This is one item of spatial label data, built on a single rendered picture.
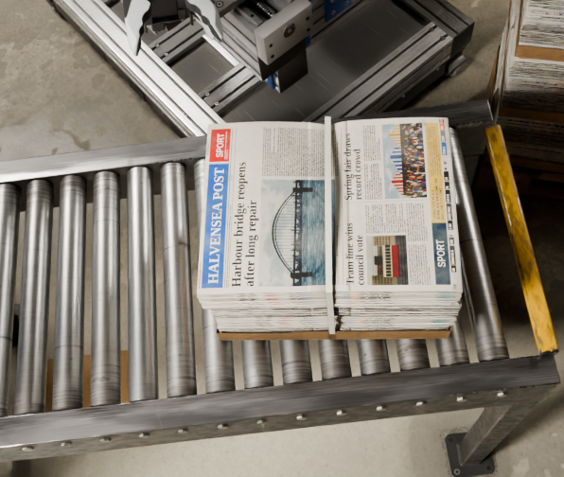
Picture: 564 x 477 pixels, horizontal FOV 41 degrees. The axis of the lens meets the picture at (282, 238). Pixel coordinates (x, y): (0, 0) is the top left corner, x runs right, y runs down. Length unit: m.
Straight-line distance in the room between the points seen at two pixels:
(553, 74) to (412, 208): 0.84
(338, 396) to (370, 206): 0.32
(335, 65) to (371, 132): 1.13
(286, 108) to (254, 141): 1.04
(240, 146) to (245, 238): 0.16
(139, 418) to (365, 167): 0.54
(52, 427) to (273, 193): 0.53
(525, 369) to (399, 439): 0.82
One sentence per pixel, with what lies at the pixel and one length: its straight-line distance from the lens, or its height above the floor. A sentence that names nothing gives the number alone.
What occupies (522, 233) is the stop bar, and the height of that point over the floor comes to 0.82.
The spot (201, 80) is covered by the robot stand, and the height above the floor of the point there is 0.21.
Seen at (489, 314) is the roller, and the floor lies 0.80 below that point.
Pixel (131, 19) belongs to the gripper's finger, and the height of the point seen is 1.25.
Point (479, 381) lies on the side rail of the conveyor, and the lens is 1.27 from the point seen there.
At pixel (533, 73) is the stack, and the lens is 1.87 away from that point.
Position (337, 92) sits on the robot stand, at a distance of 2.23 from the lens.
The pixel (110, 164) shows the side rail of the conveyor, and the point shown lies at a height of 0.80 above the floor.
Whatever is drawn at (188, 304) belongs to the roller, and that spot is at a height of 0.79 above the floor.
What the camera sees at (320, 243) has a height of 1.03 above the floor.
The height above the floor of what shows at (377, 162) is 1.03.
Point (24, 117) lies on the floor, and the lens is 2.67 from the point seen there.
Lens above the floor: 2.01
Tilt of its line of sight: 64 degrees down
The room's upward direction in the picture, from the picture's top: 11 degrees counter-clockwise
